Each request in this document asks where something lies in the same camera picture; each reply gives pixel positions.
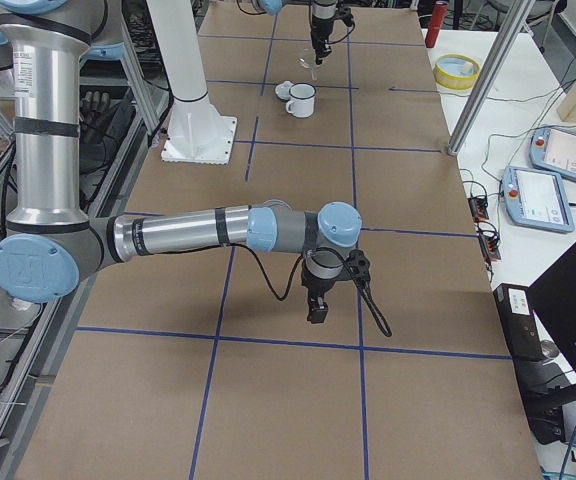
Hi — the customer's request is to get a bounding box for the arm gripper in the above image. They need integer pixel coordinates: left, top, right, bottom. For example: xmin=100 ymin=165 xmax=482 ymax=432
xmin=301 ymin=267 xmax=348 ymax=313

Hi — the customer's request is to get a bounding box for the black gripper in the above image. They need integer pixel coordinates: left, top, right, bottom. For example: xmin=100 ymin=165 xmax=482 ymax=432
xmin=311 ymin=30 xmax=331 ymax=65

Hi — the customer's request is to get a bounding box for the clear glass funnel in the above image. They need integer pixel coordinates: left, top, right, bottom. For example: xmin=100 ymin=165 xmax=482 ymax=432
xmin=298 ymin=47 xmax=319 ymax=82

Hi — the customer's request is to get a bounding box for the white enamel cup lid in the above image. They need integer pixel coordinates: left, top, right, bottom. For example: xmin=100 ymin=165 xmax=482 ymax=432
xmin=274 ymin=80 xmax=293 ymax=101

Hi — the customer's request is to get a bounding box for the white enamel cup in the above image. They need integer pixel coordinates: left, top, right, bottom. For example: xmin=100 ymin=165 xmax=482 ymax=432
xmin=285 ymin=83 xmax=316 ymax=118

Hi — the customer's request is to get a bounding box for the red cylinder tube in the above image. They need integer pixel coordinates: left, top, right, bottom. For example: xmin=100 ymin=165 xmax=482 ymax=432
xmin=424 ymin=0 xmax=449 ymax=49

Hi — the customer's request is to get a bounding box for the yellow tape roll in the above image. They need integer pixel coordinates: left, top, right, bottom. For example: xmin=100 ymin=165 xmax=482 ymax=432
xmin=433 ymin=54 xmax=481 ymax=90

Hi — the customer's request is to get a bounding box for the brown paper table cover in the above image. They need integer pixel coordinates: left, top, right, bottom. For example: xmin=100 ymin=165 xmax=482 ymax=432
xmin=16 ymin=3 xmax=540 ymax=479

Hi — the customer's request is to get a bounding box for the black computer box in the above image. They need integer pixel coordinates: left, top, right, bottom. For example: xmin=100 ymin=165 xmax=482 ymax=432
xmin=493 ymin=283 xmax=546 ymax=362

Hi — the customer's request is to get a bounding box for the near teach pendant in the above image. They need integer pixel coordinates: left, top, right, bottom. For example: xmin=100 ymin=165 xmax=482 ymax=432
xmin=501 ymin=165 xmax=575 ymax=233

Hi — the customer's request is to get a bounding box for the teach pendant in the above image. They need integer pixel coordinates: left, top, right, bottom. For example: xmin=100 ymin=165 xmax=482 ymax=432
xmin=529 ymin=126 xmax=576 ymax=182
xmin=501 ymin=165 xmax=575 ymax=233

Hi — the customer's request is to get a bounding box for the far teach pendant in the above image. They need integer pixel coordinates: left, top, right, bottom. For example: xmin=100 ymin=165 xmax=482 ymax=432
xmin=529 ymin=126 xmax=576 ymax=182

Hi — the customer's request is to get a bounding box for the black camera cable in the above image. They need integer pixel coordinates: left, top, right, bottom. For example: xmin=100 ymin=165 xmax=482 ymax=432
xmin=330 ymin=2 xmax=357 ymax=49

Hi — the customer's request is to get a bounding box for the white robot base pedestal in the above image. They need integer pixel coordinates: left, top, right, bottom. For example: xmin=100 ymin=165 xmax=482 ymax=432
xmin=147 ymin=0 xmax=237 ymax=165

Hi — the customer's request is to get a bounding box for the aluminium frame post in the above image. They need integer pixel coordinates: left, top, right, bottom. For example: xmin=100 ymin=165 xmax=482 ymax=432
xmin=447 ymin=0 xmax=535 ymax=156

